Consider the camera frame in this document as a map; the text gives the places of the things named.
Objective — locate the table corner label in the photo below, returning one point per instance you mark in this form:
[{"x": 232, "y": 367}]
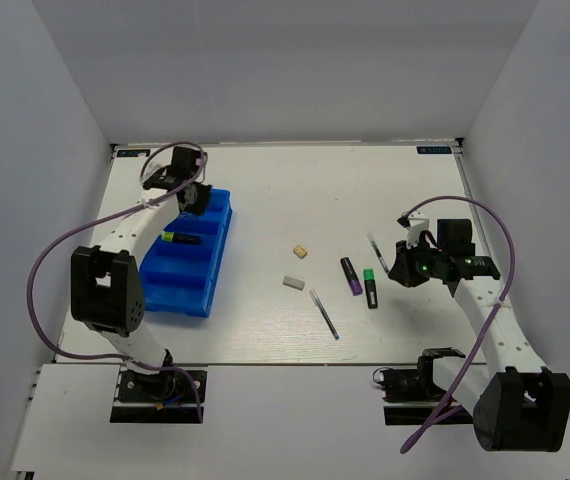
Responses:
[
  {"x": 433, "y": 150},
  {"x": 133, "y": 153}
]

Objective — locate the green ink pen refill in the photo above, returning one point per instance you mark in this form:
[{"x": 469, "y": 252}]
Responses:
[{"x": 376, "y": 249}]

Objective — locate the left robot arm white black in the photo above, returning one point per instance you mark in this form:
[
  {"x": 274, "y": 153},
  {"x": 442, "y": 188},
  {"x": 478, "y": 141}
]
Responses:
[{"x": 106, "y": 288}]

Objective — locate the yellow cap black highlighter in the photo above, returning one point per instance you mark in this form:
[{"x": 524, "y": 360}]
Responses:
[{"x": 180, "y": 238}]

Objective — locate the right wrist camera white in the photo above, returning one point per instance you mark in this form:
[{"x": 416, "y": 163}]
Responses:
[{"x": 415, "y": 224}]

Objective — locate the small tan eraser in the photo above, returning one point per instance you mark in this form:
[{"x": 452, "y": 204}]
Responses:
[{"x": 300, "y": 251}]

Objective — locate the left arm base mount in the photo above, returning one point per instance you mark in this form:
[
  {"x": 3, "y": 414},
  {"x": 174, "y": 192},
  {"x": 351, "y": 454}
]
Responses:
[{"x": 143, "y": 399}]

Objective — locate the right table corner label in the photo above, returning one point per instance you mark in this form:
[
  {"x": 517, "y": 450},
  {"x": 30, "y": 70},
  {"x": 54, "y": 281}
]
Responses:
[{"x": 433, "y": 150}]

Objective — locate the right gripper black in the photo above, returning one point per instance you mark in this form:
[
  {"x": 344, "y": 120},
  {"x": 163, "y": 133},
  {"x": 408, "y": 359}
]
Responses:
[{"x": 402, "y": 271}]

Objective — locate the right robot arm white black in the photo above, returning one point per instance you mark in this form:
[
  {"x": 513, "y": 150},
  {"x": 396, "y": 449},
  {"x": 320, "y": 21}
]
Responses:
[{"x": 516, "y": 402}]

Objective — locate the blue plastic compartment tray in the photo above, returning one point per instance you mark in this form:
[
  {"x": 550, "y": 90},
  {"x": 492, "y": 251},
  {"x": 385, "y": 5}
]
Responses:
[{"x": 181, "y": 278}]

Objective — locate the grey white eraser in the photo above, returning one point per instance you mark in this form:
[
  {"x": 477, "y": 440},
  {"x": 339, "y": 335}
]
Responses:
[{"x": 294, "y": 283}]

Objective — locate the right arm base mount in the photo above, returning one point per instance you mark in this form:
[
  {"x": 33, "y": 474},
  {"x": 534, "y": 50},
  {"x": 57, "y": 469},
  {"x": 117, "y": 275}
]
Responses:
[{"x": 408, "y": 398}]

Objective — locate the green cap black highlighter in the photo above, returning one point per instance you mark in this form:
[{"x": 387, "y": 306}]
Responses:
[{"x": 370, "y": 288}]

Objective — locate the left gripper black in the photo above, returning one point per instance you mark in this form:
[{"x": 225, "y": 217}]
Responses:
[{"x": 203, "y": 206}]

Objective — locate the blue ink pen refill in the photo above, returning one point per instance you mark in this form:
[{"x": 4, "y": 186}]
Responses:
[{"x": 317, "y": 302}]

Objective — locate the left table corner label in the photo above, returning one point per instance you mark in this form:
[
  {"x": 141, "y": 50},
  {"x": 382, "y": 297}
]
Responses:
[{"x": 133, "y": 153}]

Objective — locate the purple cap black highlighter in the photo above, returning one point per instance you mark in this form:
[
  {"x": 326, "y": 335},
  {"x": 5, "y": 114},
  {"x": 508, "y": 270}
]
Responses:
[{"x": 351, "y": 276}]

